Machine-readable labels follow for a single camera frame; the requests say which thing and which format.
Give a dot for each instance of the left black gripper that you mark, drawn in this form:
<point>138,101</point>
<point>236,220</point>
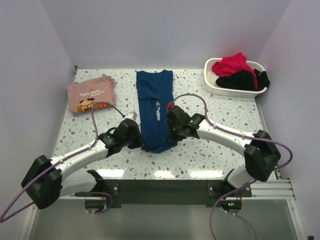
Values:
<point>139,143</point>

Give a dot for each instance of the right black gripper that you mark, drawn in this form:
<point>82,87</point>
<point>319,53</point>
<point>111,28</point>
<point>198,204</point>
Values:
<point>172,137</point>

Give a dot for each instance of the blue t shirt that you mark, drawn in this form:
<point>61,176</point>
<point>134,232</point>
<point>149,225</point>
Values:
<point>154,92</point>

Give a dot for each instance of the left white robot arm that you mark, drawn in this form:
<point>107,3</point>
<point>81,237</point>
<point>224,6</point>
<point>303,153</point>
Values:
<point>44,179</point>

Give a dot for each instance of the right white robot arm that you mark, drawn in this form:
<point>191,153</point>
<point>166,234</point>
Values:
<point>260,154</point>

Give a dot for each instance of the white plastic basket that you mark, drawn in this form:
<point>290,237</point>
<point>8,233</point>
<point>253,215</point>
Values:
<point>211,86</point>

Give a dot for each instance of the folded pink t shirt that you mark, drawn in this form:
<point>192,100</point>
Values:
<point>93,94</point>

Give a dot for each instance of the black t shirt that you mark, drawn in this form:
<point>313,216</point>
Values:
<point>244,81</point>

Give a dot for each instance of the red t shirt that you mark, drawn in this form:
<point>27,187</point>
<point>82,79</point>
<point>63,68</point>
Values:
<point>230,65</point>

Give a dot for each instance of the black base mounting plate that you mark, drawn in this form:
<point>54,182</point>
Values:
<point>156,192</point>

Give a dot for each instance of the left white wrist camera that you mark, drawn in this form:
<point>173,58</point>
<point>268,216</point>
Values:
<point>131,115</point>

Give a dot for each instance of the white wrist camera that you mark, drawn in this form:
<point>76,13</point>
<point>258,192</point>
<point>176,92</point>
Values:
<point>170,105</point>
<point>131,115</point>

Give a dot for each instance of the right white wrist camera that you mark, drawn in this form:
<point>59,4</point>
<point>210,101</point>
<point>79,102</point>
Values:
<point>170,105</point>

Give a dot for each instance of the aluminium frame rail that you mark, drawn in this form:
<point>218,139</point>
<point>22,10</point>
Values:
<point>280,189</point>

